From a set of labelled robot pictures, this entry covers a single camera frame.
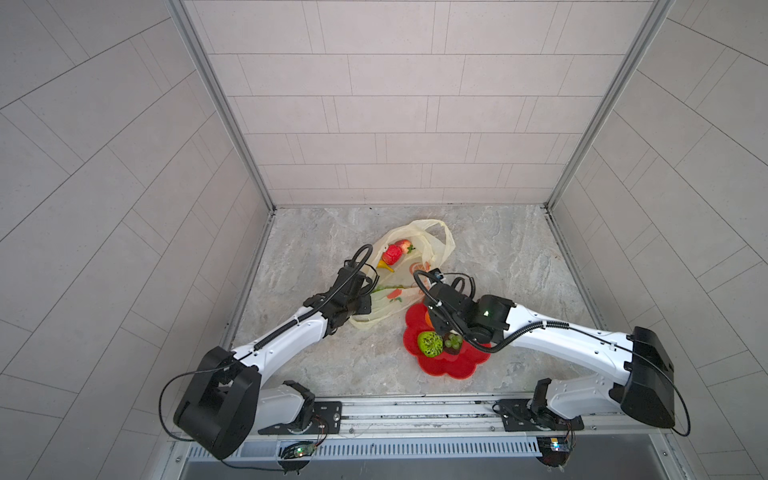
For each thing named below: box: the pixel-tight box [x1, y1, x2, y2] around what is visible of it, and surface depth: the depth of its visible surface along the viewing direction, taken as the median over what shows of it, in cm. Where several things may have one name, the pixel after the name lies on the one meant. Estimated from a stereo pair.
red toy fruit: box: [382, 244, 402, 265], surface depth 98 cm
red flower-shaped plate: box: [403, 303, 492, 379], surface depth 79 cm
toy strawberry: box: [394, 239, 416, 254], surface depth 102 cm
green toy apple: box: [418, 331, 443, 358], surface depth 79 cm
